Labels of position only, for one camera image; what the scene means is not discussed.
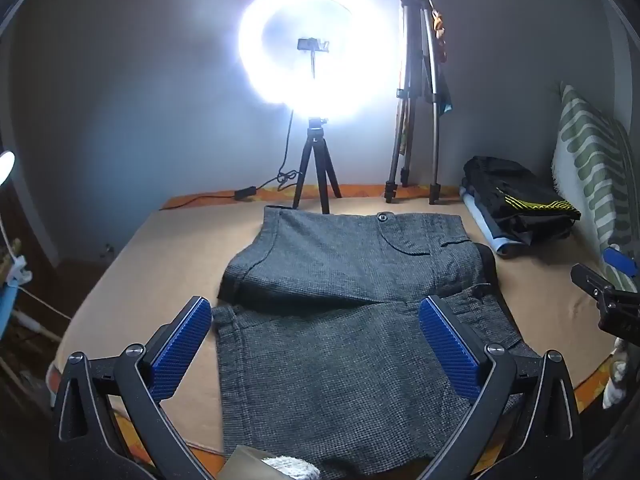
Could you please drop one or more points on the silver folded tripod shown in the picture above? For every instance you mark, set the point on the silver folded tripod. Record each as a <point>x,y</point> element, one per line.
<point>417,95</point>

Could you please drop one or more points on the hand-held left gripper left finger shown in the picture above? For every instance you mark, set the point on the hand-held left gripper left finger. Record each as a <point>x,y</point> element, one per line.
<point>181,346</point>

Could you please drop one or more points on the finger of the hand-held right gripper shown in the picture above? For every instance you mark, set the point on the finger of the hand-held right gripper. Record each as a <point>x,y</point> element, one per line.
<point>607,295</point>

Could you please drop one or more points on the light blue folded cloth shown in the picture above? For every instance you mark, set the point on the light blue folded cloth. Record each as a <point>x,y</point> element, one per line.
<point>487,227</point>

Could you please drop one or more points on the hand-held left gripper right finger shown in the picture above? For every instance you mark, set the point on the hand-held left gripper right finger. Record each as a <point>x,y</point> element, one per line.
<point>449,349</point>

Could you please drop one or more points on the white knitted cloth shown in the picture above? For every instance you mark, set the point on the white knitted cloth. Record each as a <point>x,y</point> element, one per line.
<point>295,467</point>

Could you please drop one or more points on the beige bed sheet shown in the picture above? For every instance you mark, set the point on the beige bed sheet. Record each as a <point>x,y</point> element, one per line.
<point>165,280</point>

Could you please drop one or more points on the small black tripod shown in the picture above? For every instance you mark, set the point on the small black tripod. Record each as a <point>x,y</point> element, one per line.
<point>316,160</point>

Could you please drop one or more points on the light blue stand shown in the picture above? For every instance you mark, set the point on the light blue stand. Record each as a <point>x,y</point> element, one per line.
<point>11,285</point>

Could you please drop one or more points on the colourful hanging cloth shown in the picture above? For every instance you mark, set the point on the colourful hanging cloth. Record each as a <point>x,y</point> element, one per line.
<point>442,55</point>

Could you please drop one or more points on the green striped pillow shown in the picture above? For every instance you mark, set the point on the green striped pillow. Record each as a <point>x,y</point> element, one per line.
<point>595,160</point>

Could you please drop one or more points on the phone holder clamp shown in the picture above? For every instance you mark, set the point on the phone holder clamp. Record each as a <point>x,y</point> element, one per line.
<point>313,45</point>

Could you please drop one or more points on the black folded clothes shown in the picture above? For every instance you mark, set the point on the black folded clothes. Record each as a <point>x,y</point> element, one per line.
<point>515,195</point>

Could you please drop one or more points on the white desk lamp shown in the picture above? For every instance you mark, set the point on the white desk lamp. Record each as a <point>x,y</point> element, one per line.
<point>6,164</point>

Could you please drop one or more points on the grey pants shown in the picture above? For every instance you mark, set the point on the grey pants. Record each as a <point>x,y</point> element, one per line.
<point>360,310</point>

